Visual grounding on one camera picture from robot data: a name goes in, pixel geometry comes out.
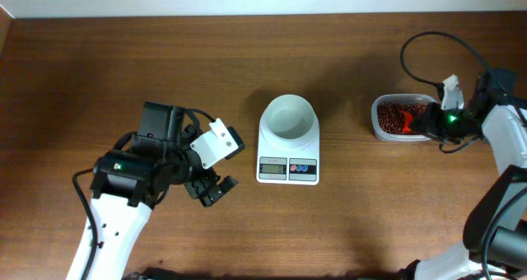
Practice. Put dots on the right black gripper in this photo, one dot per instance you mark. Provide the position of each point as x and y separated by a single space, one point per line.
426 122

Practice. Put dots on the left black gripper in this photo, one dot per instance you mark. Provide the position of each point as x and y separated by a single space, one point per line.
209 198

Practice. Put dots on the orange plastic measuring scoop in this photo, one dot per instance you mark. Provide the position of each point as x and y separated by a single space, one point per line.
407 120

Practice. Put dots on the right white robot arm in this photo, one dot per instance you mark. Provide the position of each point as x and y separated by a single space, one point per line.
493 244

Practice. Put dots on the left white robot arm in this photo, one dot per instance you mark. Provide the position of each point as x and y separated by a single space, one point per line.
116 212

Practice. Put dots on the white digital kitchen scale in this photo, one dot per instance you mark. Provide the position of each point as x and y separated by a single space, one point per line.
294 162

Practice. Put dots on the clear plastic food container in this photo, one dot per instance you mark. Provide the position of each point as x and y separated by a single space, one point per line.
401 99

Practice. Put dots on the red beans in container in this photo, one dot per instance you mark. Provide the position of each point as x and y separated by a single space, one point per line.
391 119

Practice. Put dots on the white round bowl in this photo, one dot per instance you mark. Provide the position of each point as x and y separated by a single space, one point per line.
288 117

